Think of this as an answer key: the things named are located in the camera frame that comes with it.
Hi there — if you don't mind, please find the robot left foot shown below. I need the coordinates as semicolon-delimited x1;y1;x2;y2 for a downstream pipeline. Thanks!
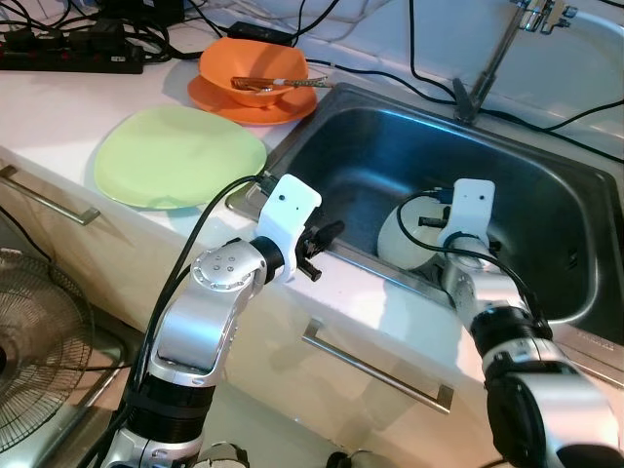
200;441;250;468

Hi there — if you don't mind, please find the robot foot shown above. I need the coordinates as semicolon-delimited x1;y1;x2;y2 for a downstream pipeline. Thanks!
200;441;250;468
327;448;383;468

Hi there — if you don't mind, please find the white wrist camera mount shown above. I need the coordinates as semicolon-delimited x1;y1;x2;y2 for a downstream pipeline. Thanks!
441;179;493;253
255;174;323;284

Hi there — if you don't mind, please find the silver bar cabinet handle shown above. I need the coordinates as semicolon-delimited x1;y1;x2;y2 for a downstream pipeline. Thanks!
0;164;101;227
302;319;455;414

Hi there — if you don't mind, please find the brown handled spoon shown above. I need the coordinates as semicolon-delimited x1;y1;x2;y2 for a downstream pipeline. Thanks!
231;75;330;95

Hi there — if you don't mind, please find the light green plate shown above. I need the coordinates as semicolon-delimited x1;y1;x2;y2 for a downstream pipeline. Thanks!
94;105;267;212

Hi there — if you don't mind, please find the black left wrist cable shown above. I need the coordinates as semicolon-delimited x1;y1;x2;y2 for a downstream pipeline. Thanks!
135;175;270;393

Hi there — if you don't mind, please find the black power adapter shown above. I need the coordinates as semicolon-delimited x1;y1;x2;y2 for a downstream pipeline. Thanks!
229;21;295;46

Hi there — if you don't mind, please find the metal sink faucet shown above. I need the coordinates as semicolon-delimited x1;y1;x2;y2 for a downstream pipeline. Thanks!
453;0;578;124

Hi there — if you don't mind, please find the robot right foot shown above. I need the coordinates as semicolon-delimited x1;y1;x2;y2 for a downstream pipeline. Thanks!
327;448;383;468

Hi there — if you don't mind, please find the black charger box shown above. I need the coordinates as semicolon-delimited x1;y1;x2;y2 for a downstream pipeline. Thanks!
97;0;186;31

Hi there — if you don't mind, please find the white bowl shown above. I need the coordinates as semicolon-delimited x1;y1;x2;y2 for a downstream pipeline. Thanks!
376;198;459;275

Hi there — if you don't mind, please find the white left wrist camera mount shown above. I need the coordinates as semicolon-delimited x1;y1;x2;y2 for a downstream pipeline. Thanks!
255;174;323;284

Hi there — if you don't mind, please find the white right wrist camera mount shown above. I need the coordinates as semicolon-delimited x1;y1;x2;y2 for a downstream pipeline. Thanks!
441;179;493;253

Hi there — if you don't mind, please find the white water hose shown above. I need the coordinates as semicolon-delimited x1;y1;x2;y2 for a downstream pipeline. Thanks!
570;10;624;41

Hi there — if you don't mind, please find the orange bowl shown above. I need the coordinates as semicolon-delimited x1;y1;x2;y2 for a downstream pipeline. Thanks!
199;37;311;108

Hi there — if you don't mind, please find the black power strip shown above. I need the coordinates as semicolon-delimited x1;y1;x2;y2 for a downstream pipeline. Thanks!
0;34;145;75

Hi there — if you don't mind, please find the orange plate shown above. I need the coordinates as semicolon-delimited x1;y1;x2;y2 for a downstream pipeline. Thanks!
187;73;320;127

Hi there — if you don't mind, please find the stainless steel kitchen sink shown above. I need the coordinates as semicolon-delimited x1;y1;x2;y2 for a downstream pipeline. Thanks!
226;83;624;387

